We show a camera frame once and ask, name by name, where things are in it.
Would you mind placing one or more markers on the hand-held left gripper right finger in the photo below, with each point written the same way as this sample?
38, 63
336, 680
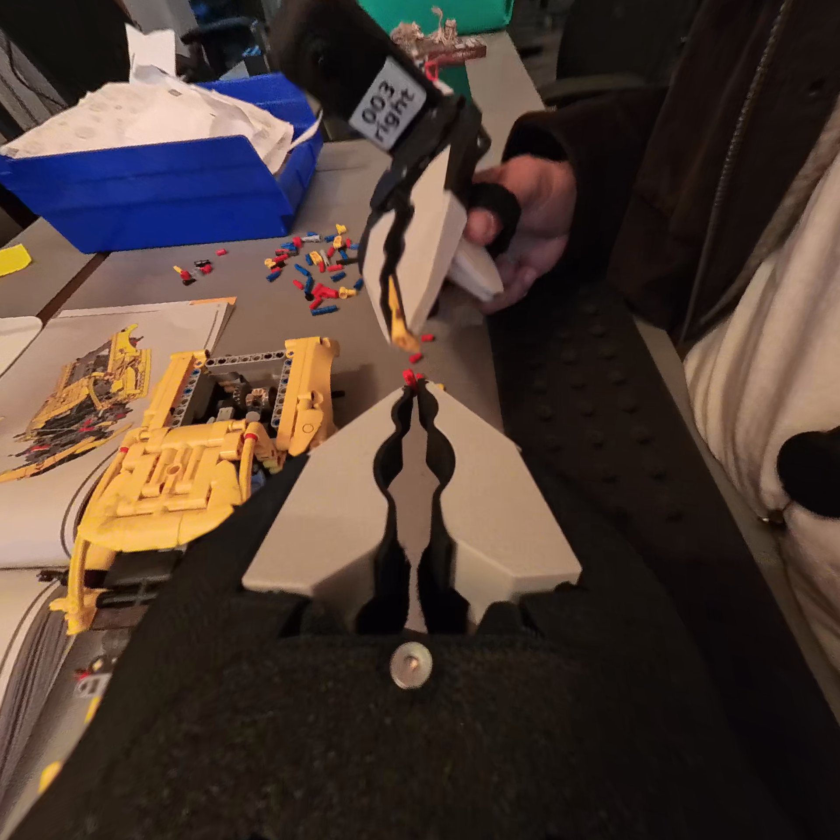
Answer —
512, 518

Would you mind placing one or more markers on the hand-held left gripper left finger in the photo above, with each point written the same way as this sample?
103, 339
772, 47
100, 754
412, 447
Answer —
315, 525

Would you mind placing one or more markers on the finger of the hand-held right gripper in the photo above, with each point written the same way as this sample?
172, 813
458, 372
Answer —
375, 269
433, 243

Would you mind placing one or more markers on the yellow brick panel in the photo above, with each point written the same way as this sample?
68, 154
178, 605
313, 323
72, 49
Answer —
397, 315

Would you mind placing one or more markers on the large pile of coloured pins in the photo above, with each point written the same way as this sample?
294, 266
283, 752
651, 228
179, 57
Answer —
315, 275

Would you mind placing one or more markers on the yellow toy brick car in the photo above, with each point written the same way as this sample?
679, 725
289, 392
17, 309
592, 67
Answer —
164, 472

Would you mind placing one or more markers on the person's right forearm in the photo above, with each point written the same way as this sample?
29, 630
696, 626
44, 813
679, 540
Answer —
604, 164

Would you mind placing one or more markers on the grey desk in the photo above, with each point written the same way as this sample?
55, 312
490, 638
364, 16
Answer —
262, 328

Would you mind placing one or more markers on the person's right hand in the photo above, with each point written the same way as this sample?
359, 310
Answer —
544, 197

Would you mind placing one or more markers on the white crumpled paper bags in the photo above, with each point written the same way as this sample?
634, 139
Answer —
151, 111

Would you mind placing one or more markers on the blue plastic bin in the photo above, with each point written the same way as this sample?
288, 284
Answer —
131, 190

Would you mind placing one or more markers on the open instruction booklet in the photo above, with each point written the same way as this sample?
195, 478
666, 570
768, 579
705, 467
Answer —
39, 525

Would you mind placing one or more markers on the person's white shirt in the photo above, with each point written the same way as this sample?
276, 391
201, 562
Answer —
754, 367

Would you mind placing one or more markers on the yellow sticky note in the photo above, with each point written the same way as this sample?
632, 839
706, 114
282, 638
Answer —
13, 261

